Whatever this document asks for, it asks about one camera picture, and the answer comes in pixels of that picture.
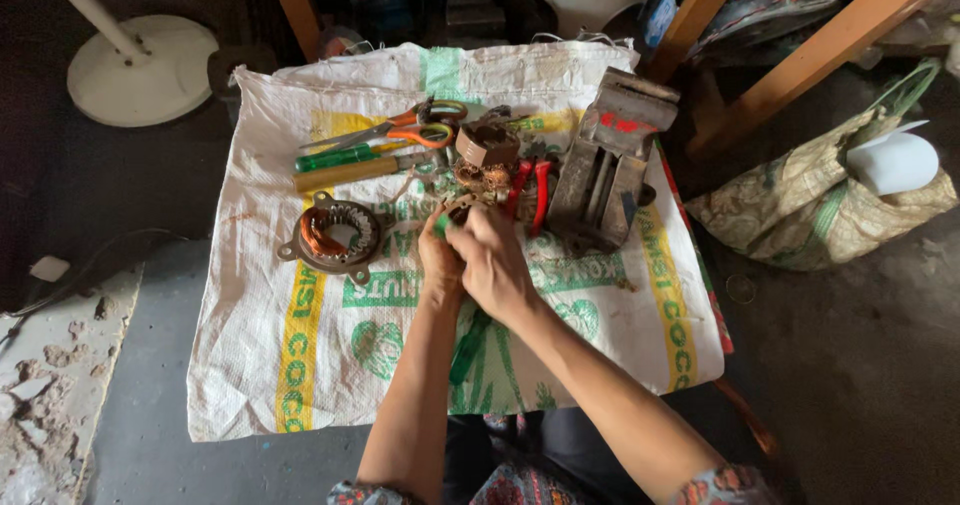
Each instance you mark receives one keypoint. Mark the person's left hand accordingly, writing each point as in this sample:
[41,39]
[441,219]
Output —
[439,265]

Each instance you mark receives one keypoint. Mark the person's right hand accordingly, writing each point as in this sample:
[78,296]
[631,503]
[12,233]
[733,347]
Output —
[495,269]

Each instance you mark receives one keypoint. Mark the person's right fingers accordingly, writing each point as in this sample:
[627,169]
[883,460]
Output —
[474,224]

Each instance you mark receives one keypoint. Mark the person's left fingers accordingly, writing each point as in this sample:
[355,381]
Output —
[433,224]

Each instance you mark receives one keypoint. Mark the small brown metal motor part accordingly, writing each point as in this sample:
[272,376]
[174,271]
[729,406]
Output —
[459,205]

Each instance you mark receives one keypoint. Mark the motor stator with copper winding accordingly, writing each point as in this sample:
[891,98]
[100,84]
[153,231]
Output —
[330,257]

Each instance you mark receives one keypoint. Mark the grey metal bench vise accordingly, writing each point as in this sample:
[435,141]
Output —
[607,167]

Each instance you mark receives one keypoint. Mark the white printed woven sack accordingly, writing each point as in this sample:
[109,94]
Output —
[322,340]

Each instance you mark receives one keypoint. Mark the wooden beam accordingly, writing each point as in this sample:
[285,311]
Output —
[694,17]
[825,47]
[294,6]

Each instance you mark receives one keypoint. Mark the person's patterned clothing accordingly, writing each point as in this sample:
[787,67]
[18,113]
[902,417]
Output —
[517,490]

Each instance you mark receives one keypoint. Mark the blue labelled bottle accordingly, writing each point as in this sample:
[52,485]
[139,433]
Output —
[660,10]

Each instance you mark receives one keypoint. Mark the patterned fabric bag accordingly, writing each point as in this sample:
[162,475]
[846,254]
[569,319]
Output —
[795,205]

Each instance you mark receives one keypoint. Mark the white fan stand base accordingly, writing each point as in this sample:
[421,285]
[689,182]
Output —
[142,70]

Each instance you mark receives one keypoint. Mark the white plug adapter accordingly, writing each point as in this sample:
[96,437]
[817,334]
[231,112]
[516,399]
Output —
[49,269]

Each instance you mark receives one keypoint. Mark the white paper roll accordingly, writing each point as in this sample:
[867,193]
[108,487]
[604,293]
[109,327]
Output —
[892,164]

